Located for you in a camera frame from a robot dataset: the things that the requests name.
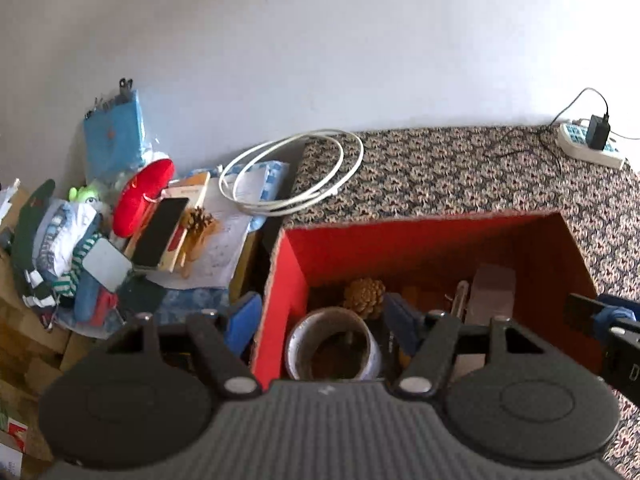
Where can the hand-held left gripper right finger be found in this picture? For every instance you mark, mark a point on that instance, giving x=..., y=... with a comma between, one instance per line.
x=402, y=320

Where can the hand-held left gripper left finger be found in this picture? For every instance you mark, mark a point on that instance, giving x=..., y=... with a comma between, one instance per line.
x=245, y=320

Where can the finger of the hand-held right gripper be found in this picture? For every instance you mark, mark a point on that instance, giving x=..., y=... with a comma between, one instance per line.
x=612, y=312

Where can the packing tape roll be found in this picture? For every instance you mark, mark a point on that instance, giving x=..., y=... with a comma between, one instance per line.
x=300, y=345

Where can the red cardboard box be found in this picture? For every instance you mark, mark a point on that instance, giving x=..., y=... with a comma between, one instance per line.
x=425, y=250

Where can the clear plastic container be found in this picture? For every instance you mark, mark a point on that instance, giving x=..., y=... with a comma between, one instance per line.
x=492, y=290

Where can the pine cone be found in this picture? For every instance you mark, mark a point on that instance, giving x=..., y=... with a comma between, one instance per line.
x=365, y=297
x=197, y=221

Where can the white paper sheets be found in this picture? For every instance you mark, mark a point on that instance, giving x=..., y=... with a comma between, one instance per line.
x=222, y=245

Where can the black smartphone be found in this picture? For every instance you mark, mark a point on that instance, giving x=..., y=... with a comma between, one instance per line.
x=160, y=232

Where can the orange book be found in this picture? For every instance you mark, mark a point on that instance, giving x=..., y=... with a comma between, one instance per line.
x=192, y=187

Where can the white square card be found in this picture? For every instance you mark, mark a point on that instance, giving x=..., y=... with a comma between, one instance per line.
x=107, y=262

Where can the floral patterned blanket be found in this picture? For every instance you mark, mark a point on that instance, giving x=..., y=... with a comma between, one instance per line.
x=450, y=170

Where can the red plush cushion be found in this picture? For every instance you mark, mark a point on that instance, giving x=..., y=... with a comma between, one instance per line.
x=140, y=195

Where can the white power strip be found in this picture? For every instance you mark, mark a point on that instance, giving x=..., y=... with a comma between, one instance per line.
x=572, y=137

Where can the black charger plug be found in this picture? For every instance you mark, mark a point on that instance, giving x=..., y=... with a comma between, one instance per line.
x=598, y=132

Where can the green plush toy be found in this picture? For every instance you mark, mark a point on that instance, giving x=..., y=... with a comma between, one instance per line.
x=86, y=195

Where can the striped clothes pile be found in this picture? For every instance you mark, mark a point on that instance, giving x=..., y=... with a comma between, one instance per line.
x=55, y=245

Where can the blue pouch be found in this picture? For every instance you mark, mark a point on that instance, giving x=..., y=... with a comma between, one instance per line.
x=115, y=135

